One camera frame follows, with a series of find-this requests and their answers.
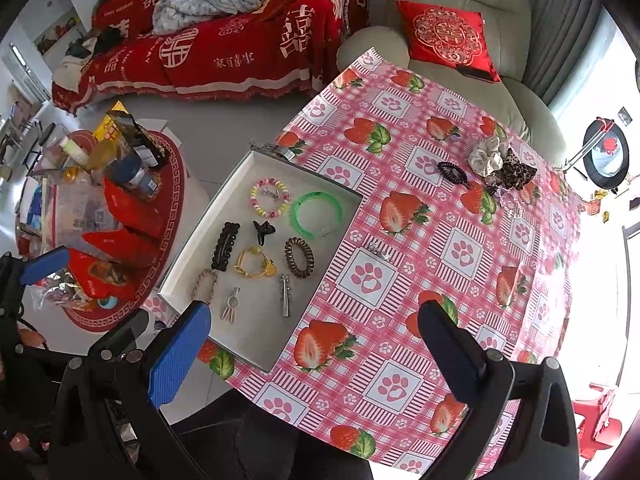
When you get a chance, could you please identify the round black mirror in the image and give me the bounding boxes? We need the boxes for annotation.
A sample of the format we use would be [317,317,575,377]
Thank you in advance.
[582,117,632,181]

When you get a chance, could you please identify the black rhinestone barrette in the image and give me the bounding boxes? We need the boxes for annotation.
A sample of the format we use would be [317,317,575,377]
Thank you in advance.
[211,221,241,272]

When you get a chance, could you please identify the colourful beaded bracelet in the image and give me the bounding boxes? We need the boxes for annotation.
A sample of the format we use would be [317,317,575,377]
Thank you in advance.
[250,177,291,216]

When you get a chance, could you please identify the person's dark trousers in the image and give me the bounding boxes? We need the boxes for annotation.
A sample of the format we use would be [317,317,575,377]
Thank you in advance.
[170,390,376,480]

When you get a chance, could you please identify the grey crumpled blanket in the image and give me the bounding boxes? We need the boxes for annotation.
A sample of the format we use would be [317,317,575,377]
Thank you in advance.
[152,0,266,35]

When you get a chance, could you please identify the pale pink beaded bracelet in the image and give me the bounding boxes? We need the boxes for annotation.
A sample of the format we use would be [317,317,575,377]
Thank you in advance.
[189,268,219,303]

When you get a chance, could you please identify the white cardboard piece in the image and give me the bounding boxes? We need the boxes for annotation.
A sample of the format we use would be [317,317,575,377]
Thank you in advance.
[135,119,171,137]

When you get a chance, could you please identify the white shallow cardboard box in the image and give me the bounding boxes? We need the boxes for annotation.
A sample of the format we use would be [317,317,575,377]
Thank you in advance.
[156,147,364,374]

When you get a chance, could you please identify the red round patterned mat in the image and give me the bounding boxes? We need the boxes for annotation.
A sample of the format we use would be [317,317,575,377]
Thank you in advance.
[60,130,192,332]

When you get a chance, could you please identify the silver metal tablecloth clamp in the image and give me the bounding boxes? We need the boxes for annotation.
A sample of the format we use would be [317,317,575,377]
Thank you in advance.
[251,142,297,161]

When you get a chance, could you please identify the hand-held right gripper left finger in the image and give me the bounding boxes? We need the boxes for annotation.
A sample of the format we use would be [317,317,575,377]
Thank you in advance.
[47,300,213,480]

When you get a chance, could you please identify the yellow snack package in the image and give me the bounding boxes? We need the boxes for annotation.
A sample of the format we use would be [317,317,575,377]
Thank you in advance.
[92,101,136,147]

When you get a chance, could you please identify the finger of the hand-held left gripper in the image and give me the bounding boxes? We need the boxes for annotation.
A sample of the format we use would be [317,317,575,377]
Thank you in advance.
[19,246,72,287]

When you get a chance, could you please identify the green plastic bangle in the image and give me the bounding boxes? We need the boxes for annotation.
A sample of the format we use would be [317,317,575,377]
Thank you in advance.
[292,191,345,238]

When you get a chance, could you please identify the red embroidered cushion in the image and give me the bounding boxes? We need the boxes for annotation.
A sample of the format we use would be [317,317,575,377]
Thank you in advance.
[395,0,502,83]

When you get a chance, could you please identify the black bag of nuts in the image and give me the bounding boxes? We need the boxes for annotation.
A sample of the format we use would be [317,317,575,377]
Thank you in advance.
[120,115,168,166]

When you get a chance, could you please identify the long silver hair clip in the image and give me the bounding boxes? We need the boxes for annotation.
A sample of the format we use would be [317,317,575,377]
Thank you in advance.
[277,273,292,318]

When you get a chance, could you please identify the clear jar with blue lid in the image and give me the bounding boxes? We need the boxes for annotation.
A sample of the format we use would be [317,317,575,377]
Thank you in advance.
[117,152,161,201]

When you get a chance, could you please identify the white round side table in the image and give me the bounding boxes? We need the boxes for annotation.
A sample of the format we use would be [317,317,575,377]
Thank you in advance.
[15,120,213,341]

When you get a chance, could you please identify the red plastic stool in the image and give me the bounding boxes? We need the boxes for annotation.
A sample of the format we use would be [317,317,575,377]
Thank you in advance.
[572,382,623,461]

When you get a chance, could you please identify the white polka dot scrunchie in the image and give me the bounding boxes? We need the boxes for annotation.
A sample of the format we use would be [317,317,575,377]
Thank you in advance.
[468,136,508,177]

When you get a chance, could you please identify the grey curtain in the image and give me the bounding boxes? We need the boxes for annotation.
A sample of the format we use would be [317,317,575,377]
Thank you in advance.
[520,0,608,106]

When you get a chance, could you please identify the red covered sofa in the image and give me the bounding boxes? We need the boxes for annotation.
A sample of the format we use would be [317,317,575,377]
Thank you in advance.
[50,0,371,116]

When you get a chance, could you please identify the black claw hair clip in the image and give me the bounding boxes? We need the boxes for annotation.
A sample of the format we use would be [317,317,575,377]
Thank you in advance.
[251,219,277,243]

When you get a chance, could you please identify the red gift packet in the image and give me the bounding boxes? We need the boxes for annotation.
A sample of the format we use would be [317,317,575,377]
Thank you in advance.
[82,227,161,267]
[67,250,136,302]
[102,177,166,241]

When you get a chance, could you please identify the dark clothes pile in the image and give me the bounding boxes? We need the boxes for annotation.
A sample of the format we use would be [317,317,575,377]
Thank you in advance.
[65,25,132,62]

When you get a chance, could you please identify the leopard print scrunchie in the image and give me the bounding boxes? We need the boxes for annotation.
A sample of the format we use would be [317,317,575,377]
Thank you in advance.
[487,149,537,190]

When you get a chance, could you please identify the yellow hair tie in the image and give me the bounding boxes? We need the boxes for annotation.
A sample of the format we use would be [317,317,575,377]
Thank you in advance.
[234,245,277,280]

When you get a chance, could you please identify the black spiral hair tie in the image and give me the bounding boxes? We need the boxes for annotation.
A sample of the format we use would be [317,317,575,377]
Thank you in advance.
[437,161,473,188]

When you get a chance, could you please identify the pink strawberry print tablecloth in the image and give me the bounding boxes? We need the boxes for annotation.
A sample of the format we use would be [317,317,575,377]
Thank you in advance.
[197,47,591,480]

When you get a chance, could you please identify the black bar stool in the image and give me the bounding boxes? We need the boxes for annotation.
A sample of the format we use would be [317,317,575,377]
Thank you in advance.
[22,122,57,167]

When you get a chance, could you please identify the brown spiral hair tie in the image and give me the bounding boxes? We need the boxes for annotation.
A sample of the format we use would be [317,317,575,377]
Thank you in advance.
[284,236,315,277]

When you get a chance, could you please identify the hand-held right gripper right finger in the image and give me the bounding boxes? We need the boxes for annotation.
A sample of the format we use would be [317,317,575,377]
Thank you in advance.
[416,300,586,480]

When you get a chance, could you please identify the clear plastic bag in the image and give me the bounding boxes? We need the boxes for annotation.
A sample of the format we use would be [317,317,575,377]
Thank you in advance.
[25,160,112,261]

